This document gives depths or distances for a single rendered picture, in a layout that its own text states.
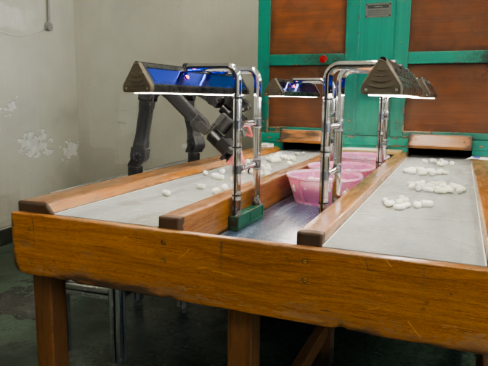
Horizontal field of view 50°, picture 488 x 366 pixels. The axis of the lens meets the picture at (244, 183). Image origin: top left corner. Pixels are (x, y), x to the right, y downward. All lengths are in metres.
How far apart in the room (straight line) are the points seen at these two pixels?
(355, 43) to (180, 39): 1.67
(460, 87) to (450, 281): 1.89
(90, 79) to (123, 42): 0.42
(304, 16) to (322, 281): 2.09
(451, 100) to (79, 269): 2.05
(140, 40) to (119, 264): 3.16
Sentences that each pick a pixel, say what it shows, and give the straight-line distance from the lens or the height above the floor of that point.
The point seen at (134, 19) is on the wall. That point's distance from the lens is 4.32.
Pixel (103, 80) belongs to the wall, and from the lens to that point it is 4.44.
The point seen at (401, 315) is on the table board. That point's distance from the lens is 1.05.
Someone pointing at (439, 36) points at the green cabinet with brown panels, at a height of 1.34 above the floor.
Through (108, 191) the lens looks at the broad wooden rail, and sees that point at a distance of 1.57.
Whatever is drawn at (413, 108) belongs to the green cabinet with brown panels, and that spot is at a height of 0.99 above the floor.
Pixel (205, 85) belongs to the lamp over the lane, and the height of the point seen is 1.06.
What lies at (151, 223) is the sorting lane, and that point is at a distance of 1.24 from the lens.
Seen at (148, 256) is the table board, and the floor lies 0.67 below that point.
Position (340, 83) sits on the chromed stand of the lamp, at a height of 1.07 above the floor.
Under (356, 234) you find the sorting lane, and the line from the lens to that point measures 1.16.
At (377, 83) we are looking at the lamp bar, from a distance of 1.07.
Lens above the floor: 1.03
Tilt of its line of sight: 9 degrees down
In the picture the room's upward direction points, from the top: 1 degrees clockwise
